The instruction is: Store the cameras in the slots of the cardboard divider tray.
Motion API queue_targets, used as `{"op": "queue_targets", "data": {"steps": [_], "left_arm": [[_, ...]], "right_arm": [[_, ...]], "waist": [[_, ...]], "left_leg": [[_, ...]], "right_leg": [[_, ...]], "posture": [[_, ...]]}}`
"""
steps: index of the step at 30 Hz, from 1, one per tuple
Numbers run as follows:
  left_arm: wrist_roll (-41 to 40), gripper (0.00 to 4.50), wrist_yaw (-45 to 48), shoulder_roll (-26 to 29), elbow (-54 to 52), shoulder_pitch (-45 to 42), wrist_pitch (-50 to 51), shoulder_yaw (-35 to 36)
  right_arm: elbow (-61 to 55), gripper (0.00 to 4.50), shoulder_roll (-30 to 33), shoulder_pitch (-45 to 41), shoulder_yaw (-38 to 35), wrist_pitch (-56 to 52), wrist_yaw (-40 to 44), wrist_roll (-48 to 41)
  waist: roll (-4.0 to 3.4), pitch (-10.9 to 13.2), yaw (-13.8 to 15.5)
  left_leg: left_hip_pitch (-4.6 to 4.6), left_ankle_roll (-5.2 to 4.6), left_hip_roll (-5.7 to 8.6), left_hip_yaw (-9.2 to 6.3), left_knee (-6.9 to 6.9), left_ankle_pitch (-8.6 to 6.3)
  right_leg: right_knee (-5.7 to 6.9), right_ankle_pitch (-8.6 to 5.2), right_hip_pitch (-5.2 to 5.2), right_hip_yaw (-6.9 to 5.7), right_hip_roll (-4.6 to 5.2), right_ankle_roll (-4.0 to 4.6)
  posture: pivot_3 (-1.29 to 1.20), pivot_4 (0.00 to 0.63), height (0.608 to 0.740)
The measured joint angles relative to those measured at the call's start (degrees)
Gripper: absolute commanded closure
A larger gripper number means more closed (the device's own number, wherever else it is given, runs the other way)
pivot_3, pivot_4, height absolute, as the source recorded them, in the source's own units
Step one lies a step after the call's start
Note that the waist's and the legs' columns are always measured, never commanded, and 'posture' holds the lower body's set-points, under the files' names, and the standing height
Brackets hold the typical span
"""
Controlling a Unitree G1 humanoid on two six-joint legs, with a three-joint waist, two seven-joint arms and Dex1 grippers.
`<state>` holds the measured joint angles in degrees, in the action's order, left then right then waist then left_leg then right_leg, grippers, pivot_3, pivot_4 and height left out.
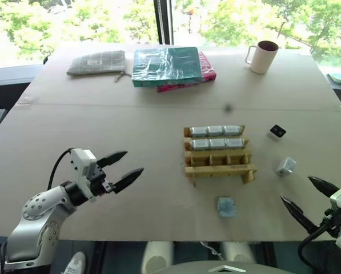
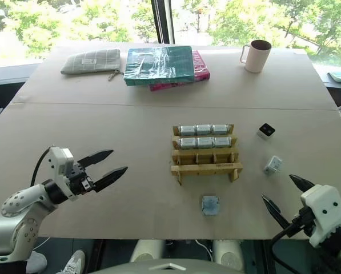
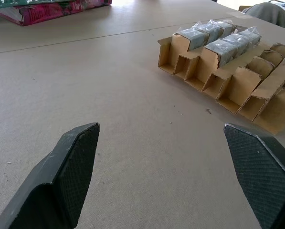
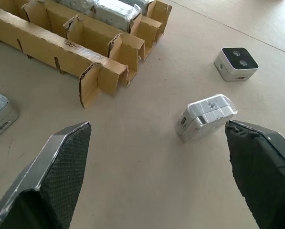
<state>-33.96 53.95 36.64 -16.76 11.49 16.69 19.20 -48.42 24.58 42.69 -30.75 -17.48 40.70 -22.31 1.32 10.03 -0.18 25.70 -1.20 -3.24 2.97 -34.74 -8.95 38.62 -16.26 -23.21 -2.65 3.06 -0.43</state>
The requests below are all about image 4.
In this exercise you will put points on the white device with lenses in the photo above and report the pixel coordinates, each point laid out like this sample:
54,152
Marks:
235,64

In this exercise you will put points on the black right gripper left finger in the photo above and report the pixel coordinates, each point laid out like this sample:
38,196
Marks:
49,174

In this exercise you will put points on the cardboard divider tray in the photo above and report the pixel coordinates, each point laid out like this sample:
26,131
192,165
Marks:
89,47

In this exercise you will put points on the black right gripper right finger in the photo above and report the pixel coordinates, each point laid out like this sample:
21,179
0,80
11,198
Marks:
261,171

